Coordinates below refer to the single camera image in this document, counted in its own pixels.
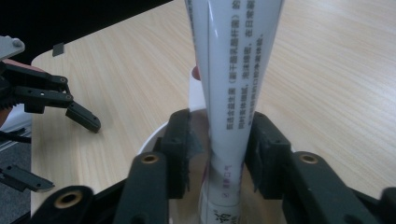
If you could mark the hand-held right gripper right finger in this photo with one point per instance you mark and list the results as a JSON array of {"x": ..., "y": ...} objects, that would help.
[{"x": 267, "y": 155}]

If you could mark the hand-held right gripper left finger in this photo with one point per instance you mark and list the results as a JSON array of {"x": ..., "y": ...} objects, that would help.
[{"x": 176, "y": 155}]

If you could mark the white cup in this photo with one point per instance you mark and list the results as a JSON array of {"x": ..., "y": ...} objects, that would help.
[{"x": 152, "y": 137}]

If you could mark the white toothpaste tube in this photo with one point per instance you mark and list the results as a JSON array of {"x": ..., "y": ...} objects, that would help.
[{"x": 233, "y": 77}]

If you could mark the small dark square tag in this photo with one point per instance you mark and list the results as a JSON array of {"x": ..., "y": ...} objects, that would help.
[{"x": 58, "y": 49}]

